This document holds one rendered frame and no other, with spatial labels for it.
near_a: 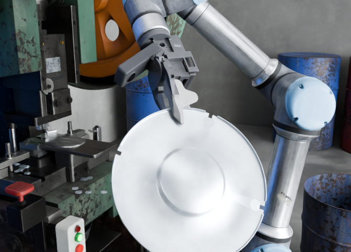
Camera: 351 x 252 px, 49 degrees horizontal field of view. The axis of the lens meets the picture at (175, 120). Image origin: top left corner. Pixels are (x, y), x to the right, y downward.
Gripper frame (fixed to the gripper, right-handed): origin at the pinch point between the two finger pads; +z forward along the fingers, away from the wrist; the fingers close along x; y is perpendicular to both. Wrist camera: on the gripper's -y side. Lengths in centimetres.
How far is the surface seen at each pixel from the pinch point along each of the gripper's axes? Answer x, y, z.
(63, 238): 62, -16, 1
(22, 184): 54, -25, -15
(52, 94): 58, -11, -48
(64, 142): 71, -8, -35
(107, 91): 250, 78, -177
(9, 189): 53, -29, -13
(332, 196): 92, 119, 6
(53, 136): 80, -10, -43
